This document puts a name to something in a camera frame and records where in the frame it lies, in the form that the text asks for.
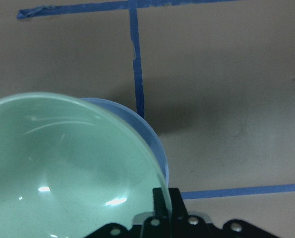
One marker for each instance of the blue bowl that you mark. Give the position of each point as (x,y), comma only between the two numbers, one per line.
(141,126)

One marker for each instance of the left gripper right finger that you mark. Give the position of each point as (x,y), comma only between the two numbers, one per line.
(178,207)

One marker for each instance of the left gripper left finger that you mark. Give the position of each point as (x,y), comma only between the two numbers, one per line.
(161,202)

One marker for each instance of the green bowl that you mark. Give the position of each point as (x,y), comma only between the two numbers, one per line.
(68,167)

